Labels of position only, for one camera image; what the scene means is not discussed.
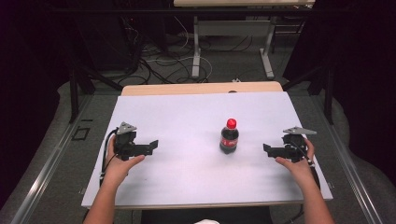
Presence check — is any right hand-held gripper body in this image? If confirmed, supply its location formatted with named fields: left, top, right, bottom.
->
left=281, top=125, right=318, bottom=163

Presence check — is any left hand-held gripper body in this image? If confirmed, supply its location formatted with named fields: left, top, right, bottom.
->
left=113, top=121, right=138, bottom=161

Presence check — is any dark cola bottle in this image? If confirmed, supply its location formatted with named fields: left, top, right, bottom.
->
left=219, top=125, right=240, bottom=155

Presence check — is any person's right hand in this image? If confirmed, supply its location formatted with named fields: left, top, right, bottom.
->
left=275, top=137, right=317, bottom=185

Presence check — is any person's left hand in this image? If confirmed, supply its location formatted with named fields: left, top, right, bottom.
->
left=104, top=138, right=146, bottom=189

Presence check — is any white table mat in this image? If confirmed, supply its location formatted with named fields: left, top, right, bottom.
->
left=81, top=91, right=333, bottom=209

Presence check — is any wooden table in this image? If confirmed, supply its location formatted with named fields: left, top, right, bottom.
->
left=81, top=81, right=333, bottom=211

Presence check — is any black metal stand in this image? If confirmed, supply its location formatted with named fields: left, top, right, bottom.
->
left=281, top=62, right=336, bottom=126
left=68, top=62, right=124, bottom=124

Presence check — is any black computer case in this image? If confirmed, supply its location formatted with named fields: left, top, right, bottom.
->
left=76, top=13, right=139, bottom=73

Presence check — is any white-legged desk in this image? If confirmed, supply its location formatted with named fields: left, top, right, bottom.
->
left=173, top=0, right=316, bottom=80

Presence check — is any black horizontal bar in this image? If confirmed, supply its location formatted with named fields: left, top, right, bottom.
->
left=43, top=7, right=314, bottom=14

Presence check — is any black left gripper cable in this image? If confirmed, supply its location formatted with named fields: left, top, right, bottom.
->
left=99, top=128, right=120, bottom=188

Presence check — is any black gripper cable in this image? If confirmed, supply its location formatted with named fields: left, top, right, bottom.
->
left=291, top=140, right=322, bottom=191
left=99, top=128, right=120, bottom=188

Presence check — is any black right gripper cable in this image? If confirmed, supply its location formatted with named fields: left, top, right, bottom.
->
left=291, top=140, right=322, bottom=191

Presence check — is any black floor socket frame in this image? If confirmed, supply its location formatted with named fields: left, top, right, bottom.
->
left=71, top=126, right=92, bottom=142

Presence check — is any silver floor rail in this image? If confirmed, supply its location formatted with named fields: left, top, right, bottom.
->
left=311, top=92, right=385, bottom=224
left=10, top=92, right=94, bottom=224

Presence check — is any tangle of black floor cables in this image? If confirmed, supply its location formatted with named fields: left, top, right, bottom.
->
left=116, top=17, right=216, bottom=86

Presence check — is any white floor cable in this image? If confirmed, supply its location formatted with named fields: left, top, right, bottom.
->
left=146, top=15, right=214, bottom=82

